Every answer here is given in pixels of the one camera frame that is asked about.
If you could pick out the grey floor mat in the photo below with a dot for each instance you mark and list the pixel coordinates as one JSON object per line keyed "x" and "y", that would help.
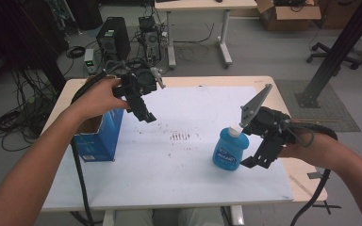
{"x": 330, "y": 119}

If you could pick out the closed brown cardboard box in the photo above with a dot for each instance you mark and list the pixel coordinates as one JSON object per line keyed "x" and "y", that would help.
{"x": 337, "y": 12}

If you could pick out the white desk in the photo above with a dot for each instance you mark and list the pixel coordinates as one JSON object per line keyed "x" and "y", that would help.
{"x": 201, "y": 4}

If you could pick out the black tape cross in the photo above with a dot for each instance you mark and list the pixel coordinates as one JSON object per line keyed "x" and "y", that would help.
{"x": 326, "y": 206}

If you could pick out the dark curtain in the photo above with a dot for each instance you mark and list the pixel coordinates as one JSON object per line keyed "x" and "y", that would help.
{"x": 22, "y": 37}

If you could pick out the person's left hand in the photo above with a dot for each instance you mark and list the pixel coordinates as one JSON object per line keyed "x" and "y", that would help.
{"x": 99, "y": 95}

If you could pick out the person's right hand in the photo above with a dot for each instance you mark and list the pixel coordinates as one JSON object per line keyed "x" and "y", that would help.
{"x": 300, "y": 146}

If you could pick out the blue cardboard box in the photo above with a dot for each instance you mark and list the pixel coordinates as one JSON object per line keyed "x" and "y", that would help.
{"x": 106, "y": 138}

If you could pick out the black tape piece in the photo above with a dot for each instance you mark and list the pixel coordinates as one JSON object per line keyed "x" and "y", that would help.
{"x": 315, "y": 175}

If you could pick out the blue plastic bottle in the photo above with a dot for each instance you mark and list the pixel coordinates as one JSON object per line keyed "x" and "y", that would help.
{"x": 229, "y": 150}

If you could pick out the black office chair base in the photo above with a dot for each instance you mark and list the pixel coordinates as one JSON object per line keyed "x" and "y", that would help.
{"x": 330, "y": 56}

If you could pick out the light wooden table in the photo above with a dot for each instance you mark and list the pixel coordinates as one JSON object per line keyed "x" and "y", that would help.
{"x": 301, "y": 185}

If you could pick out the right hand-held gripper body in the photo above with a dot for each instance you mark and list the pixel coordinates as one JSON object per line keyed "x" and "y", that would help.
{"x": 271, "y": 124}

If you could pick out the white table sheet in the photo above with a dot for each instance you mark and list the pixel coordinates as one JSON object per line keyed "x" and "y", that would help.
{"x": 185, "y": 175}

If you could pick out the open cardboard box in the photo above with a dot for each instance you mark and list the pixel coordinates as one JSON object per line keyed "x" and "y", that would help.
{"x": 290, "y": 15}

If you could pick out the black computer tower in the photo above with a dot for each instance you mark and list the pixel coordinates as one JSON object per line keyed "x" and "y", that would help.
{"x": 114, "y": 37}

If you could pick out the open grey computer tower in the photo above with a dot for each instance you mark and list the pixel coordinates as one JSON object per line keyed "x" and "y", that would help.
{"x": 151, "y": 40}

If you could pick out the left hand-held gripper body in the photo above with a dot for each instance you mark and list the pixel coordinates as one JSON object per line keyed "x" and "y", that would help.
{"x": 139, "y": 82}

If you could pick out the small grey power unit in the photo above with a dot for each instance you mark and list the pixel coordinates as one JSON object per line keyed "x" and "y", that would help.
{"x": 89, "y": 59}

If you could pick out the black metal stand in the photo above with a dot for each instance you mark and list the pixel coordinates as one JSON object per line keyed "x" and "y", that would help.
{"x": 336, "y": 53}

